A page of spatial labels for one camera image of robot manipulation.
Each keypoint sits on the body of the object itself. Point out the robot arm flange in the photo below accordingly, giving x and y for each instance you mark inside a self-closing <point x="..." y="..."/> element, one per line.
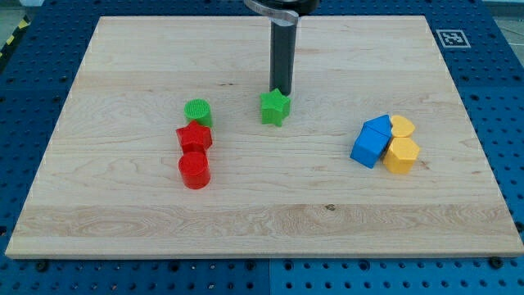
<point x="282" y="12"/>

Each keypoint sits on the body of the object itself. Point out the green star block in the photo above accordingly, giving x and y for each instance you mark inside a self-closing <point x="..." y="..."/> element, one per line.
<point x="274" y="107"/>

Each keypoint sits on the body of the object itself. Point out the red star block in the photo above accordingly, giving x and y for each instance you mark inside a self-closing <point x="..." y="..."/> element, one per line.
<point x="194" y="137"/>

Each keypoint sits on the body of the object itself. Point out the red cylinder block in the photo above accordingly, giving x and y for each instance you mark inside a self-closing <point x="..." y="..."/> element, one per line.
<point x="194" y="169"/>

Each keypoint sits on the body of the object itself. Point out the green cylinder block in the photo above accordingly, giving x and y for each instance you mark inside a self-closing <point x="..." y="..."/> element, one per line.
<point x="199" y="110"/>

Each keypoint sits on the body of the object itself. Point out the wooden board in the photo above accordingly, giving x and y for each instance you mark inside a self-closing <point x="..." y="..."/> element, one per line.
<point x="109" y="186"/>

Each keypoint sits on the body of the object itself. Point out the blue cube block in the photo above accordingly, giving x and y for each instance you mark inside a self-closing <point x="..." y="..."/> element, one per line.
<point x="370" y="145"/>

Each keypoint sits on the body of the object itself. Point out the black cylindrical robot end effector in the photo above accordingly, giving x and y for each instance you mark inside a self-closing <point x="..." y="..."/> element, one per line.
<point x="282" y="52"/>

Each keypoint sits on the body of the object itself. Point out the blue pentagon block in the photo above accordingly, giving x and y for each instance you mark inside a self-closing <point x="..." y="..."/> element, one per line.
<point x="381" y="124"/>

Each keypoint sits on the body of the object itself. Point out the yellow hexagon block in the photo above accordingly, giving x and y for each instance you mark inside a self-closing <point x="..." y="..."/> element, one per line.
<point x="401" y="155"/>

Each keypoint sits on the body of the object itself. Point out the yellow heart block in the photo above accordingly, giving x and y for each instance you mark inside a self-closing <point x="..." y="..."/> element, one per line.
<point x="401" y="127"/>

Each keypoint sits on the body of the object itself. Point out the white fiducial marker tag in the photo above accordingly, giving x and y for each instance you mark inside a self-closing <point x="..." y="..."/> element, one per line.
<point x="452" y="38"/>

